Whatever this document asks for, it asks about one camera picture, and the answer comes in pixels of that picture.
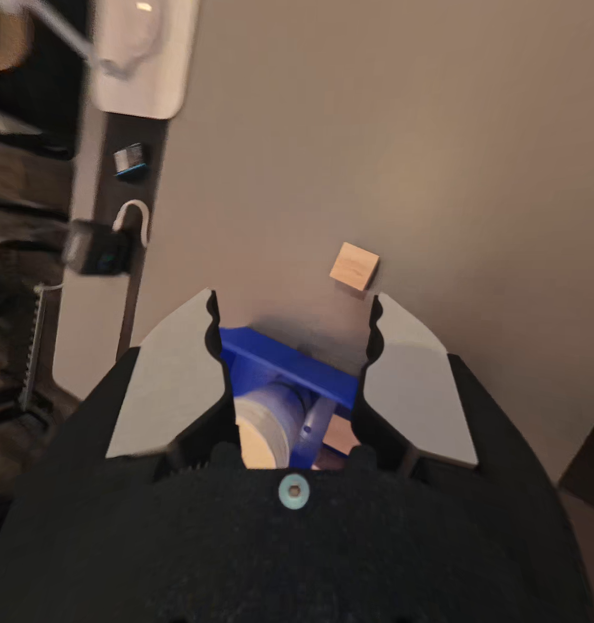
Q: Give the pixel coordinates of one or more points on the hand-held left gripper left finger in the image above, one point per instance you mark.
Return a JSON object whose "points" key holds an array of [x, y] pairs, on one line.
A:
{"points": [[170, 384]]}

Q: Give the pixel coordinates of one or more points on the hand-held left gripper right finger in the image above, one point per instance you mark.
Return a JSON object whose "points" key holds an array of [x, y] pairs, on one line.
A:
{"points": [[414, 394]]}

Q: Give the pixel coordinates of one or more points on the wooden cube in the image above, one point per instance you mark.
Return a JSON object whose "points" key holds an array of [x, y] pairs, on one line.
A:
{"points": [[353, 266], [338, 435]]}

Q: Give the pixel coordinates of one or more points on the white paper cup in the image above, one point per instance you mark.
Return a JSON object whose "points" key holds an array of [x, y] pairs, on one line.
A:
{"points": [[272, 413]]}

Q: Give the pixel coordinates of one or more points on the blue plastic bin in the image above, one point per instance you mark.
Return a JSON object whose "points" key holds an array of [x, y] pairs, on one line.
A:
{"points": [[287, 362]]}

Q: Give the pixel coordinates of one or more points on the black charger box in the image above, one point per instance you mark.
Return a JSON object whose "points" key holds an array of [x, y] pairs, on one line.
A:
{"points": [[95, 248]]}

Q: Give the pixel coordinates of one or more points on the small black blue device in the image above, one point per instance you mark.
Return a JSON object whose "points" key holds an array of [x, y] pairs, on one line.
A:
{"points": [[129, 160]]}

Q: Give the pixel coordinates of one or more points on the instruction sheet stand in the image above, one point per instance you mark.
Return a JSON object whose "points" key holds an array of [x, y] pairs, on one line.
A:
{"points": [[141, 73]]}

